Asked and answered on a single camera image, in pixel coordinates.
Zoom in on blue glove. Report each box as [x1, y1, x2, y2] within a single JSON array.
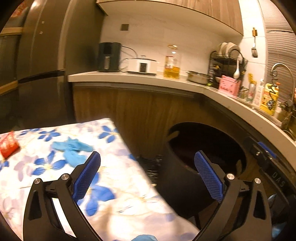
[[52, 137, 94, 168]]

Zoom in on black plastic trash bag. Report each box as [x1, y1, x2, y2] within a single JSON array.
[[136, 155, 163, 187]]

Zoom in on red white snack wrapper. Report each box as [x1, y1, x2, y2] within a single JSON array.
[[0, 132, 20, 159]]

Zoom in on black round trash bin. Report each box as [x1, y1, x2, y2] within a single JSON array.
[[157, 122, 246, 219]]

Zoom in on chrome kitchen faucet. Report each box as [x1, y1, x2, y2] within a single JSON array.
[[269, 63, 295, 130]]

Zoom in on blue floral table cloth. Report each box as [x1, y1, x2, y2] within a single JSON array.
[[1, 118, 199, 240]]

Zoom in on yellow detergent bottle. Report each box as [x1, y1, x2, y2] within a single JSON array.
[[260, 82, 280, 116]]

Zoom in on white slim bottle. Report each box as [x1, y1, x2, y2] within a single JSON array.
[[253, 78, 265, 107]]

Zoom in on beer can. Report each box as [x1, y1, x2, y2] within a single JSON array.
[[246, 81, 256, 103]]

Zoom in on wooden lower cabinets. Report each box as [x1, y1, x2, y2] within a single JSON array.
[[72, 82, 278, 163]]

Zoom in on pink utensil basket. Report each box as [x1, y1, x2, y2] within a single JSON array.
[[218, 75, 241, 96]]

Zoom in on white ladle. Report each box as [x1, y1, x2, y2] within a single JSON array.
[[233, 58, 240, 80]]

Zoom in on black dish rack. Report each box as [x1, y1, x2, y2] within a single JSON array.
[[208, 42, 248, 89]]

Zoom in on stainless steel bowl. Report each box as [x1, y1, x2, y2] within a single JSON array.
[[187, 71, 210, 85]]

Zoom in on hanging slotted spatula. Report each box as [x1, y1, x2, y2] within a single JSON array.
[[251, 27, 258, 58]]

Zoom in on window blinds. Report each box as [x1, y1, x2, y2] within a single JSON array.
[[259, 1, 295, 102]]

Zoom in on cooking oil bottle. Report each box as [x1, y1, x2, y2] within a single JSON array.
[[164, 44, 181, 79]]

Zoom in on white rice cooker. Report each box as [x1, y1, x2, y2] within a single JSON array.
[[126, 57, 158, 76]]

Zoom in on black air fryer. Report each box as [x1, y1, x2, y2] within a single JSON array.
[[97, 42, 121, 72]]

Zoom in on dark grey refrigerator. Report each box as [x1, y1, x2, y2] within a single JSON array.
[[16, 0, 104, 128]]

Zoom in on wooden upper cabinet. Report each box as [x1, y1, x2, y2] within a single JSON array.
[[96, 1, 243, 37]]

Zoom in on wooden glass door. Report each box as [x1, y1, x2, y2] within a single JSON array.
[[0, 0, 28, 98]]

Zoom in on wall power socket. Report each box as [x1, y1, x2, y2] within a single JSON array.
[[120, 24, 129, 31]]

